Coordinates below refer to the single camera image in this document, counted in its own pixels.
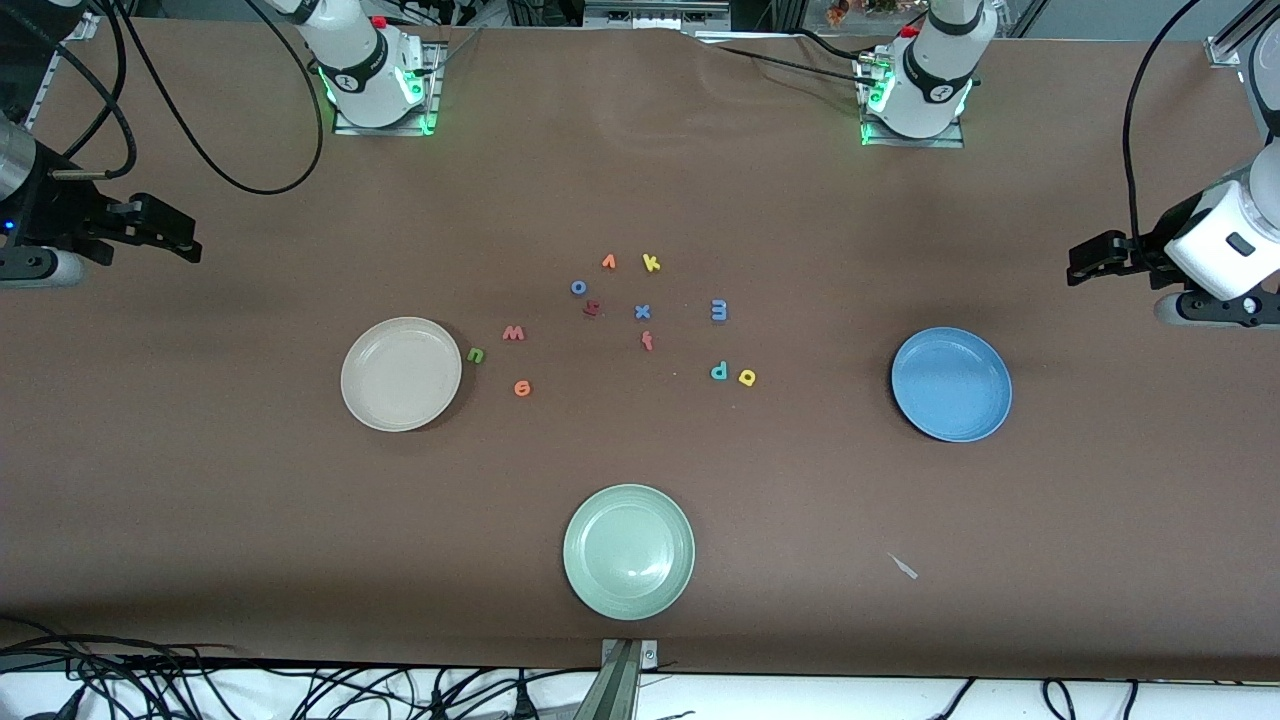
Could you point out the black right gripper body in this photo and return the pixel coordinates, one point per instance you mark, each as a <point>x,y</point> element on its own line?
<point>62,212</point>

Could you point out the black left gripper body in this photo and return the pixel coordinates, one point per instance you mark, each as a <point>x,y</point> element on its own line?
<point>1153,242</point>

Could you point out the blue foam letter m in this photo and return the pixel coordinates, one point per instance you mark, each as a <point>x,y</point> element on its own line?
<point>718,310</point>

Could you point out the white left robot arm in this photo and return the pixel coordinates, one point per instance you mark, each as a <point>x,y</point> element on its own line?
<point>935,80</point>

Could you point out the blue plate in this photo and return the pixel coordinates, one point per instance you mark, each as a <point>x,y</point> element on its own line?
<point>950,385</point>

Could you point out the brown table cover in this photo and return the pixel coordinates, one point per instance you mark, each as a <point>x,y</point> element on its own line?
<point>200,500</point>

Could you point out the beige brown plate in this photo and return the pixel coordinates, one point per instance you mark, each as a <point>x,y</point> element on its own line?
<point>400,375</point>

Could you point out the orange background object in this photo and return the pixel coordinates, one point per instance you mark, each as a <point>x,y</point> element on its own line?
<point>837,12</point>

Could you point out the white paper scrap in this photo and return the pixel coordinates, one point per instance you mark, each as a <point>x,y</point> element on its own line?
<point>905,568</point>

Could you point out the grey metal device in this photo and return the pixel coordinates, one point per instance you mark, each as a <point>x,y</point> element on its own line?
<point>655,12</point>

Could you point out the green plate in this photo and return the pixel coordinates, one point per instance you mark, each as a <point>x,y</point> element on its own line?
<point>628,552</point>

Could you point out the aluminium frame profile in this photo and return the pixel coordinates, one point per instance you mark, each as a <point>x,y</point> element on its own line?
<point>1235,35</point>
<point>45,85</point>

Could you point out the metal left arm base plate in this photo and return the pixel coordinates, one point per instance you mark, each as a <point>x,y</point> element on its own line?
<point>950,142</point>

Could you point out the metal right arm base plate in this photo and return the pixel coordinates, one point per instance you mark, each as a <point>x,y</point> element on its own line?
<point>345,126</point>

